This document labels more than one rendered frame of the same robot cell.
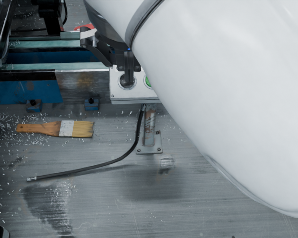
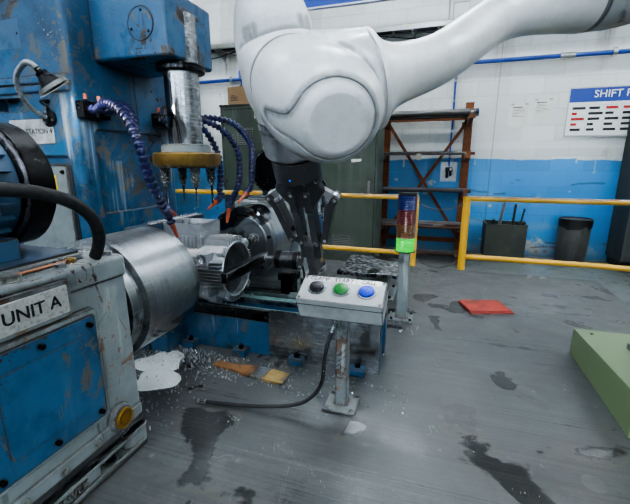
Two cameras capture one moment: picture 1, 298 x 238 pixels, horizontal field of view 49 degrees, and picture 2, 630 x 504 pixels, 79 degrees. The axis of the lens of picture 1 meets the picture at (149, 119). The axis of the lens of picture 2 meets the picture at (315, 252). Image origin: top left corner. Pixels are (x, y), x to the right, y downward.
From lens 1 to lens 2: 0.41 m
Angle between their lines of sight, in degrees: 45
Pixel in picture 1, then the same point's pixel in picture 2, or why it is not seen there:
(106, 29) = (268, 146)
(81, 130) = (274, 377)
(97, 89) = (304, 340)
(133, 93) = (319, 297)
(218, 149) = (263, 91)
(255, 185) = (274, 97)
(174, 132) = (377, 402)
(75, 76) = (286, 319)
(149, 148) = (340, 407)
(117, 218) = (266, 461)
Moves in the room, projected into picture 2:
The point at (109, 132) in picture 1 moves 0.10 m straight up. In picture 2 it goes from (301, 386) to (301, 347)
